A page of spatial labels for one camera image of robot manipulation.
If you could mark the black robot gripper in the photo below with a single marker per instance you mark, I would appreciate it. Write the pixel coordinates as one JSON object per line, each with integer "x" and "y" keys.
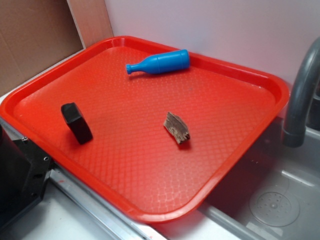
{"x": 24, "y": 171}

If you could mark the brown wood chip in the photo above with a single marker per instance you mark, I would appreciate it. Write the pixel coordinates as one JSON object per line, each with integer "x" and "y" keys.
{"x": 177, "y": 128}

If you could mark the black rectangular block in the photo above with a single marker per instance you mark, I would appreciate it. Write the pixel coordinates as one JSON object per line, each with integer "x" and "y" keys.
{"x": 76, "y": 123}

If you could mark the red plastic tray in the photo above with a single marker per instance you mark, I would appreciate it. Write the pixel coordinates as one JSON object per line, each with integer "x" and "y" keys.
{"x": 133, "y": 161}

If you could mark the brown cardboard panel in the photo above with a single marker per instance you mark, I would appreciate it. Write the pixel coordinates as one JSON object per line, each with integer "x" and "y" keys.
{"x": 37, "y": 34}

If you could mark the blue toy bottle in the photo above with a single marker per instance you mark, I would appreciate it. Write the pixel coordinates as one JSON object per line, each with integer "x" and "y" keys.
{"x": 162, "y": 63}

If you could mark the grey toy sink basin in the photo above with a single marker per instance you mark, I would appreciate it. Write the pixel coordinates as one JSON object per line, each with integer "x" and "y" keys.
{"x": 273, "y": 192}

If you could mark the grey sink faucet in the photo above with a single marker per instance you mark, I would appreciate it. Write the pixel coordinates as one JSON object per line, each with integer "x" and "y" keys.
{"x": 303, "y": 109}

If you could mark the silver metal rail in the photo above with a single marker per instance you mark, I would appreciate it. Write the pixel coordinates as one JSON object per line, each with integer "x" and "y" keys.
{"x": 70, "y": 211}

